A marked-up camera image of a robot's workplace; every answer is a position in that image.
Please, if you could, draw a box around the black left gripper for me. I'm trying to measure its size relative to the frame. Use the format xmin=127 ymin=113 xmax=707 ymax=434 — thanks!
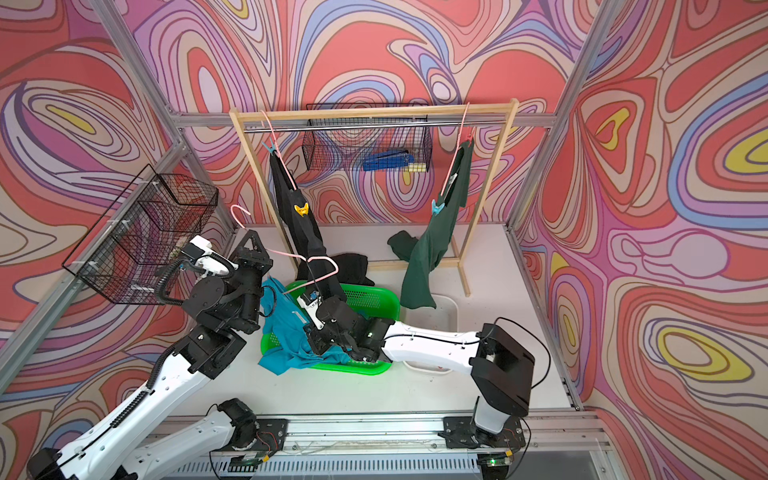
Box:
xmin=221 ymin=229 xmax=266 ymax=333

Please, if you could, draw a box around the pink hanger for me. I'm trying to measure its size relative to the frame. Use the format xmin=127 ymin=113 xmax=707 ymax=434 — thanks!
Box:
xmin=259 ymin=109 xmax=300 ymax=193
xmin=230 ymin=203 xmax=340 ymax=295
xmin=440 ymin=103 xmax=474 ymax=204

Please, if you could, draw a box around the teal t-shirt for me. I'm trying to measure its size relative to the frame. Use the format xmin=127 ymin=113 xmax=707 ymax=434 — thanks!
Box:
xmin=259 ymin=277 xmax=351 ymax=375

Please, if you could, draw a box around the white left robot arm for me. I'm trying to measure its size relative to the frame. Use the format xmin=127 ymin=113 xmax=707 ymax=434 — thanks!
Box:
xmin=27 ymin=231 xmax=273 ymax=479

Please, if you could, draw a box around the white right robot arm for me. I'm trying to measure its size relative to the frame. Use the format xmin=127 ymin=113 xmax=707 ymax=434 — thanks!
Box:
xmin=298 ymin=293 xmax=535 ymax=449

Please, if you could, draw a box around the green perforated plastic basket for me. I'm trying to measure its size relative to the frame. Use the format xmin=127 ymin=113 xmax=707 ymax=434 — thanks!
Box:
xmin=260 ymin=280 xmax=401 ymax=376

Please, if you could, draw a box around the yellow clothespin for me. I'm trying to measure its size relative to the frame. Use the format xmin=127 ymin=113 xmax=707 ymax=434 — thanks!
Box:
xmin=294 ymin=202 xmax=310 ymax=217

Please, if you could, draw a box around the black t-shirt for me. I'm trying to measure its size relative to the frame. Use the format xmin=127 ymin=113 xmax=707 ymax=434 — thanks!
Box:
xmin=269 ymin=154 xmax=375 ymax=300

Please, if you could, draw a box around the white plastic tray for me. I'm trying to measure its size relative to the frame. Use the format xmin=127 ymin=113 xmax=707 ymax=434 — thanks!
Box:
xmin=400 ymin=294 xmax=459 ymax=375

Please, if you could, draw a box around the dark green t-shirt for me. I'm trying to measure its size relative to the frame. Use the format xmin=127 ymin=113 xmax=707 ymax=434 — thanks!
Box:
xmin=387 ymin=140 xmax=474 ymax=309

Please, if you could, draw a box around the blue stapler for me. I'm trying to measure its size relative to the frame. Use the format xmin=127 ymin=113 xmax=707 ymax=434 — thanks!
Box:
xmin=362 ymin=150 xmax=415 ymax=171

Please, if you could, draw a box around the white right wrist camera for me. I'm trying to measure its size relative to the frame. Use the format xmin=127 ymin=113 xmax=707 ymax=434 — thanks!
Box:
xmin=298 ymin=291 xmax=325 ymax=330

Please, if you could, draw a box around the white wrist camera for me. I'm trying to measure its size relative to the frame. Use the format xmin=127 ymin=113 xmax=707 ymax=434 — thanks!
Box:
xmin=298 ymin=291 xmax=325 ymax=330
xmin=181 ymin=235 xmax=235 ymax=277

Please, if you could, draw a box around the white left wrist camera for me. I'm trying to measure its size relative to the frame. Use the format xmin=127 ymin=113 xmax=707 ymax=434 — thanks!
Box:
xmin=181 ymin=235 xmax=235 ymax=277

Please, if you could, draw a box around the black wire basket back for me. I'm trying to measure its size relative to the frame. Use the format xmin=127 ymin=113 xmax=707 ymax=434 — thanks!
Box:
xmin=302 ymin=115 xmax=433 ymax=173

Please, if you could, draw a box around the black wire basket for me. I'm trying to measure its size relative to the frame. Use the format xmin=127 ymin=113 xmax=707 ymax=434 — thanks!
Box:
xmin=302 ymin=115 xmax=433 ymax=173
xmin=62 ymin=166 xmax=219 ymax=305

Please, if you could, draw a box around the black wire basket left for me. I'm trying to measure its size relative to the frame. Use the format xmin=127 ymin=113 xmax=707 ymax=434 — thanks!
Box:
xmin=62 ymin=166 xmax=219 ymax=305

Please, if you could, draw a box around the metal rail base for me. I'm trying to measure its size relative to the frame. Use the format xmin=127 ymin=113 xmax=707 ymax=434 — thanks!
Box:
xmin=168 ymin=411 xmax=626 ymax=479

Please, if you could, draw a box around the wooden clothes rack frame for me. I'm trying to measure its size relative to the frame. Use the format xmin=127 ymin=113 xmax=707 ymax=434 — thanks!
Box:
xmin=229 ymin=98 xmax=520 ymax=297

